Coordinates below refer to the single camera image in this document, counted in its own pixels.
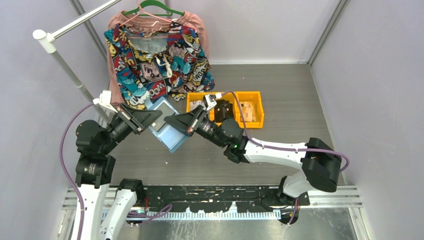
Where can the blue leather card holder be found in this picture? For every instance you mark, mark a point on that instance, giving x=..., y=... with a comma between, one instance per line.
x=171, y=138

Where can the orange cards stack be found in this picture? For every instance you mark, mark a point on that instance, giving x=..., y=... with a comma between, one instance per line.
x=248, y=111

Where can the green clothes hanger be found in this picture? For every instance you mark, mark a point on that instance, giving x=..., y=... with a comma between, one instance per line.
x=168, y=12

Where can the pink clothes hanger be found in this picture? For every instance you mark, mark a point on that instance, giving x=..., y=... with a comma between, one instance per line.
x=141, y=18

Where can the black VIP credit card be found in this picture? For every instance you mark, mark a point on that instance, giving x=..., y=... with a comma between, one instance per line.
x=166, y=109

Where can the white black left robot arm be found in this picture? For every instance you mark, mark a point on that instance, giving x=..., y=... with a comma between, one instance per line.
x=94, y=171

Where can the white metal clothes rack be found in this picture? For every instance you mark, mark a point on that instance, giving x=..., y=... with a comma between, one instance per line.
x=47, y=39

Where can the colourful comic print shorts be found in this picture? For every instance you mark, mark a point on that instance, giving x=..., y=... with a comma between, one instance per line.
x=149, y=66

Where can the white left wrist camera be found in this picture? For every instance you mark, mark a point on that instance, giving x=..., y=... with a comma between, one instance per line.
x=104, y=101

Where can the white magnetic stripe card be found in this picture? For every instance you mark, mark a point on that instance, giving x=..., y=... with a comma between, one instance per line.
x=194, y=104

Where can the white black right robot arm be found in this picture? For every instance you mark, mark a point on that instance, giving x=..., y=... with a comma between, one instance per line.
x=318, y=165

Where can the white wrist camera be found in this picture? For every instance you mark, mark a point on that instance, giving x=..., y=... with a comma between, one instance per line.
x=210, y=100
x=104, y=101

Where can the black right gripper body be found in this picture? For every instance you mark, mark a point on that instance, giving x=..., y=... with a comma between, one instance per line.
x=204, y=127

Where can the black cards stack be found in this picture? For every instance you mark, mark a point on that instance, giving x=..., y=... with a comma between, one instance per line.
x=223, y=110

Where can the yellow three-compartment bin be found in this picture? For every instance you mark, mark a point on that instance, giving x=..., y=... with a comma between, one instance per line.
x=254, y=96

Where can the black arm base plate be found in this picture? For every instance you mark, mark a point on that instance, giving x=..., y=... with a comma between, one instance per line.
x=213, y=198

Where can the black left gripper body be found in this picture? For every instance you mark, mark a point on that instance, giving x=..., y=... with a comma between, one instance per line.
x=122, y=125

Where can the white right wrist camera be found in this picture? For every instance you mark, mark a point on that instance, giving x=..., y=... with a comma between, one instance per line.
x=210, y=100

